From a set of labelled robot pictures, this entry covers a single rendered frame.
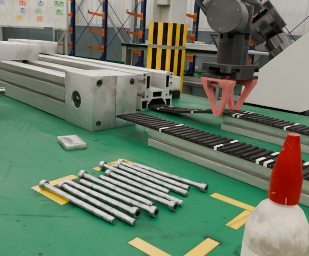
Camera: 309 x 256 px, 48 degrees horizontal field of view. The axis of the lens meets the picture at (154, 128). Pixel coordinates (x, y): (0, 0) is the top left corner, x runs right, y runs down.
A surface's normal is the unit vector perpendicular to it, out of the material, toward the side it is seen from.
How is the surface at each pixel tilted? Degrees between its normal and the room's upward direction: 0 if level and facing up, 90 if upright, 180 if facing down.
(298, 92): 90
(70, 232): 0
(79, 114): 90
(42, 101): 90
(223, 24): 90
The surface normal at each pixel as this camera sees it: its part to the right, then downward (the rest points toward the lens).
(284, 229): -0.13, -0.25
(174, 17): 0.77, 0.21
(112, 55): -0.64, 0.15
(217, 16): -0.41, 0.20
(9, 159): 0.06, -0.97
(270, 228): -0.49, -0.31
